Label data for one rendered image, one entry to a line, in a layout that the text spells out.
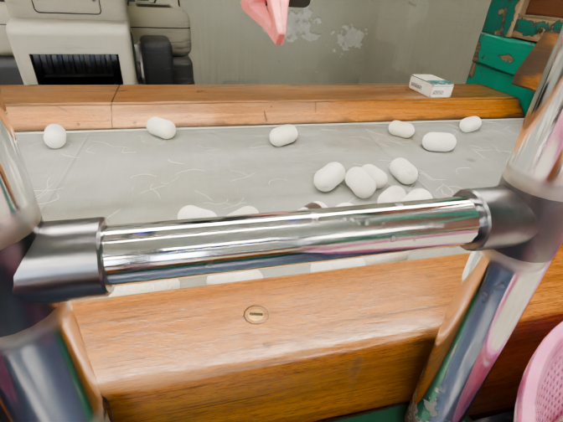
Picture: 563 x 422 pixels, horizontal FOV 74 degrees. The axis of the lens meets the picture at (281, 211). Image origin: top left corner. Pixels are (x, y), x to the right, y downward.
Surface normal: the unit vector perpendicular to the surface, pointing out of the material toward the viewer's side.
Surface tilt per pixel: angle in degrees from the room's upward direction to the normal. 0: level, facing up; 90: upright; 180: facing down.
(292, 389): 90
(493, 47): 90
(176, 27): 90
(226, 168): 0
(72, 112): 45
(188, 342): 0
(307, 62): 90
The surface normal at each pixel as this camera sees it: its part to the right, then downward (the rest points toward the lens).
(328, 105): 0.21, -0.23
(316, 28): 0.32, 0.51
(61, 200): 0.06, -0.85
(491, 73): -0.97, 0.06
